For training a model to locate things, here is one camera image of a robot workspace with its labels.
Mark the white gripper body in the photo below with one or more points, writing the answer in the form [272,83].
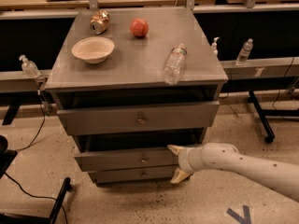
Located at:
[184,160]

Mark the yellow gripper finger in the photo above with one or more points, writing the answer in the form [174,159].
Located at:
[179,176]
[175,149]

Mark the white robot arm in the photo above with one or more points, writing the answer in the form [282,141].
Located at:
[280,177]

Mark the grey top drawer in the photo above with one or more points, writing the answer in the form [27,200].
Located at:
[138,118]

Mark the grey drawer cabinet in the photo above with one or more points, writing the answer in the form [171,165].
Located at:
[132,73]

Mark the clear plastic water bottle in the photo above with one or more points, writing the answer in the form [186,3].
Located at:
[175,65]

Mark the black wheeled table leg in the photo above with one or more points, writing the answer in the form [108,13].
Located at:
[264,113]

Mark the small white pump bottle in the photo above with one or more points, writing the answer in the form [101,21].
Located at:
[214,45]

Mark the upright water bottle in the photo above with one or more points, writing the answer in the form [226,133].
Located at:
[244,52]

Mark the red apple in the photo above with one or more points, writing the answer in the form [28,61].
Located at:
[139,27]

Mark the white paper bowl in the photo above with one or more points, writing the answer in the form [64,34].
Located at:
[93,50]

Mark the crushed gold soda can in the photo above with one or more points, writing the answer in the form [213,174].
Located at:
[99,22]

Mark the hand sanitizer pump bottle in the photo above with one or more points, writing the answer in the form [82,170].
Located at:
[29,68]

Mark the black stand leg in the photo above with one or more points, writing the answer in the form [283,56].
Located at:
[37,209]

